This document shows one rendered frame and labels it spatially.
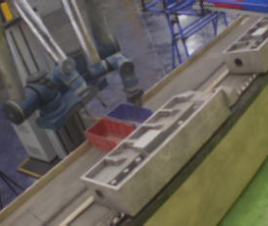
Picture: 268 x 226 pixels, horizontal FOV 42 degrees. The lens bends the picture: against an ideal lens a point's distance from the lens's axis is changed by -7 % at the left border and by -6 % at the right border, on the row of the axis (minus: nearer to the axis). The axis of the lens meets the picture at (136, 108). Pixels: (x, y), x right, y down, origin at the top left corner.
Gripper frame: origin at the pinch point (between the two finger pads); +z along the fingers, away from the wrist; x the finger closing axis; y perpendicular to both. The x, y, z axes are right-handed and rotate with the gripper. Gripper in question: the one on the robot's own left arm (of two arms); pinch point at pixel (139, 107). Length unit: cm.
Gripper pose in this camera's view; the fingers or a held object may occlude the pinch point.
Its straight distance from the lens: 266.5
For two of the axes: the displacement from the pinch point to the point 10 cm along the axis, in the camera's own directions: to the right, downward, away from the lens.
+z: 3.1, 8.3, 4.7
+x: 6.6, -5.4, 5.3
